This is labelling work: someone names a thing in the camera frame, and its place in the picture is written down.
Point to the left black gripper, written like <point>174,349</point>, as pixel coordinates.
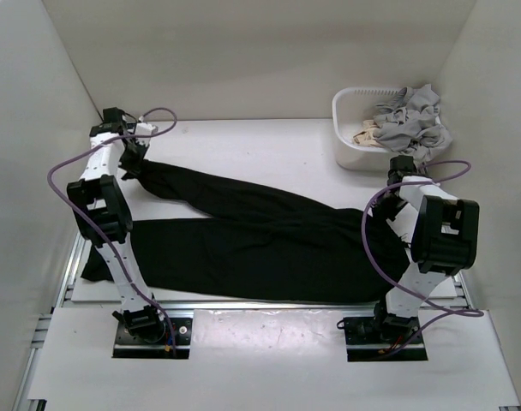
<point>134,168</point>

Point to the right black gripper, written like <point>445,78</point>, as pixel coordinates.
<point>379,209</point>

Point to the black trousers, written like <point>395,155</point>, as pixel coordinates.
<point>256,242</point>

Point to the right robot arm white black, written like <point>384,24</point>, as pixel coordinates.
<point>443,243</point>

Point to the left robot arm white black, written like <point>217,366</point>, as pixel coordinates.
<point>104,218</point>

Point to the beige crumpled garment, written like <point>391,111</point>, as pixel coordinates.
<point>365,137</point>

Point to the grey crumpled garment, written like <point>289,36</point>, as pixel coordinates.
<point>408,123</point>

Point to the white plastic basket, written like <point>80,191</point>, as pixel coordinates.
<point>351,106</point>

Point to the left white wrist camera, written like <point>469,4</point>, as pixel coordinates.
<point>145,129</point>

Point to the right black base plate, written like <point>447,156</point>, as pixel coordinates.
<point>368,339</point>

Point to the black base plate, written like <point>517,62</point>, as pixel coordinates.
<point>157,346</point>
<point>368,339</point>

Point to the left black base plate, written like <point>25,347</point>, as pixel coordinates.
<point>157,346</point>

